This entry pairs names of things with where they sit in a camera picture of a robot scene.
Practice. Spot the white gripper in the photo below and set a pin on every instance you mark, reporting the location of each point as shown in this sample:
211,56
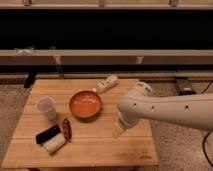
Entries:
120,126

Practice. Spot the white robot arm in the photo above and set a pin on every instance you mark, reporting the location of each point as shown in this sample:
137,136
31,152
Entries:
194,111

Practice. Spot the orange bowl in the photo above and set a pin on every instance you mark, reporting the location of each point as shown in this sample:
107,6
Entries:
85,104

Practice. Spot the red chili pepper toy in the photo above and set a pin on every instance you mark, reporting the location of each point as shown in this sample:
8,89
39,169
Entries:
67,129

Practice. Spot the wooden table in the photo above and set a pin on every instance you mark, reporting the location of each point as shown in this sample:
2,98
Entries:
92,143

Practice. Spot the blue electronic box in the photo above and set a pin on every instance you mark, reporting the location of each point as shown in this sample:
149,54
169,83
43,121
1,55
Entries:
187,91

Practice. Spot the white folded cloth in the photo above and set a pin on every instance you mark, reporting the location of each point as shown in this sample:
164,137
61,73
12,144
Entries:
54,143

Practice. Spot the black rectangular block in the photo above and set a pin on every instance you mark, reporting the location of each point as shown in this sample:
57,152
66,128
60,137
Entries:
47,134

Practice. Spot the white rail beam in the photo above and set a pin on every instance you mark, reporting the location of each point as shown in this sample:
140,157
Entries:
88,57

